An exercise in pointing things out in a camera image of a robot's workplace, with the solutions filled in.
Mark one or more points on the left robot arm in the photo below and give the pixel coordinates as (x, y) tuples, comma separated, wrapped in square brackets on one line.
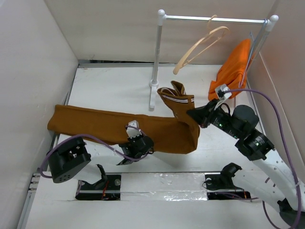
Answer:
[(69, 157)]

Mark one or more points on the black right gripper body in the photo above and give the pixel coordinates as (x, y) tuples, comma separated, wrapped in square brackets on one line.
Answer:
[(222, 121)]

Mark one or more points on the white clothes rack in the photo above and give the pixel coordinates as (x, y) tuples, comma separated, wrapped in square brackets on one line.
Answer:
[(267, 26)]

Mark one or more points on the white foil tape strip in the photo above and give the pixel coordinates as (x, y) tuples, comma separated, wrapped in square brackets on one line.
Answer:
[(163, 187)]

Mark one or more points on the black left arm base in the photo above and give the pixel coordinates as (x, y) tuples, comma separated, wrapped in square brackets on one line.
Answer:
[(107, 188)]

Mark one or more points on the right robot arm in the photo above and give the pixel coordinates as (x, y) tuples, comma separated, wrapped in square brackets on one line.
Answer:
[(287, 196)]

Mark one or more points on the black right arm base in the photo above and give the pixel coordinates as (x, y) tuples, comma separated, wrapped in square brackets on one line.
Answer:
[(220, 185)]

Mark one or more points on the orange garment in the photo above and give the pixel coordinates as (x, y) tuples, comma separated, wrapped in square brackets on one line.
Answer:
[(233, 71)]

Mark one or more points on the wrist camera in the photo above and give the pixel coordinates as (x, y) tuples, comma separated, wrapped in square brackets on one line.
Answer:
[(222, 93), (133, 130)]

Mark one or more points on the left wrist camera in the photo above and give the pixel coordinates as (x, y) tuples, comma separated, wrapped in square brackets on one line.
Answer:
[(133, 130)]

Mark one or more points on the beige plastic hanger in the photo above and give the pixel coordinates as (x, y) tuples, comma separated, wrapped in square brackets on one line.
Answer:
[(208, 40)]

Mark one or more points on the thin blue wire hanger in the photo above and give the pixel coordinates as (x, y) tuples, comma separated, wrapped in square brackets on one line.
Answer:
[(251, 52)]

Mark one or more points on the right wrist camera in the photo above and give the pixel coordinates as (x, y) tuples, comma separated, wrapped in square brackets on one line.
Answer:
[(222, 93)]

